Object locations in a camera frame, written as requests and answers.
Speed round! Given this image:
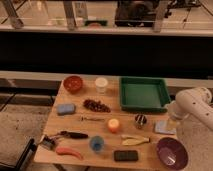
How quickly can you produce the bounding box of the red-brown bowl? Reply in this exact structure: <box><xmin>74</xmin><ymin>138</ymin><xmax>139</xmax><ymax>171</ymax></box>
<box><xmin>63</xmin><ymin>75</ymin><xmax>83</xmax><ymax>94</ymax></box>

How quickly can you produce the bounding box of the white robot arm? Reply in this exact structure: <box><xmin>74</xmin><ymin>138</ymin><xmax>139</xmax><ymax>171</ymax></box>
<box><xmin>165</xmin><ymin>87</ymin><xmax>213</xmax><ymax>131</ymax></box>

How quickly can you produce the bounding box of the black handled brush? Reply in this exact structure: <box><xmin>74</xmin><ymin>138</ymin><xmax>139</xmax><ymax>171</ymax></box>
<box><xmin>50</xmin><ymin>131</ymin><xmax>89</xmax><ymax>139</ymax></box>

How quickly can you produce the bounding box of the black remote control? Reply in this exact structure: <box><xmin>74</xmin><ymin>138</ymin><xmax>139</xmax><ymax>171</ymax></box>
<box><xmin>114</xmin><ymin>150</ymin><xmax>138</xmax><ymax>161</ymax></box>

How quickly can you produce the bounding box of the orange fruit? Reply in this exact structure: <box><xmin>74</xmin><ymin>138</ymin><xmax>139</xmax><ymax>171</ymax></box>
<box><xmin>107</xmin><ymin>118</ymin><xmax>120</xmax><ymax>133</ymax></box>

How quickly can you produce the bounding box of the green plastic tray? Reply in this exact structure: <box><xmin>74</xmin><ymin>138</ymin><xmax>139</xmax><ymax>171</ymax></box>
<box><xmin>119</xmin><ymin>77</ymin><xmax>171</xmax><ymax>113</ymax></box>

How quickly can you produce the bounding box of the purple bowl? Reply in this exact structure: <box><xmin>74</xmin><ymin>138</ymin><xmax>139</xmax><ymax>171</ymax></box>
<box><xmin>156</xmin><ymin>137</ymin><xmax>188</xmax><ymax>171</ymax></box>

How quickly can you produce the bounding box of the blue cup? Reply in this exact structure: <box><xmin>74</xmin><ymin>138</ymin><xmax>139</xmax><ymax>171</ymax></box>
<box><xmin>89</xmin><ymin>136</ymin><xmax>104</xmax><ymax>152</ymax></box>

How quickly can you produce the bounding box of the black chair part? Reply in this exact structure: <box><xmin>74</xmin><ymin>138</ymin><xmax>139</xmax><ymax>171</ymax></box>
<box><xmin>0</xmin><ymin>138</ymin><xmax>37</xmax><ymax>171</ymax></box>

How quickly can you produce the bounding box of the white plastic cup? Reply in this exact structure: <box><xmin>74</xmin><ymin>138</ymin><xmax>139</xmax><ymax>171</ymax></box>
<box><xmin>95</xmin><ymin>77</ymin><xmax>108</xmax><ymax>94</ymax></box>

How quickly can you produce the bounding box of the yellow banana peel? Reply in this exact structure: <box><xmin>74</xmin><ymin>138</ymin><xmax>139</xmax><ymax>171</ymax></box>
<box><xmin>121</xmin><ymin>134</ymin><xmax>150</xmax><ymax>146</ymax></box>

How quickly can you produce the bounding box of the red chili pepper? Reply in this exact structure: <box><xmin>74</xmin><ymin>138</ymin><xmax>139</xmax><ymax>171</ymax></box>
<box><xmin>55</xmin><ymin>147</ymin><xmax>83</xmax><ymax>160</ymax></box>

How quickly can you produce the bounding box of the small metal cup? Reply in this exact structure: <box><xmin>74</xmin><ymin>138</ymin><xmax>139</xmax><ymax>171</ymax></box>
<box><xmin>135</xmin><ymin>114</ymin><xmax>147</xmax><ymax>129</ymax></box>

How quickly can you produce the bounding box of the bunch of dark grapes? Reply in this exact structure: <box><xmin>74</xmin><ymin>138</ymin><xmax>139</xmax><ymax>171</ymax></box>
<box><xmin>83</xmin><ymin>99</ymin><xmax>111</xmax><ymax>113</ymax></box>

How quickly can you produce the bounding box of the blue sponge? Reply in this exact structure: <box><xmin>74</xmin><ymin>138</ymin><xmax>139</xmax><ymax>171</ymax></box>
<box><xmin>56</xmin><ymin>104</ymin><xmax>76</xmax><ymax>116</ymax></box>

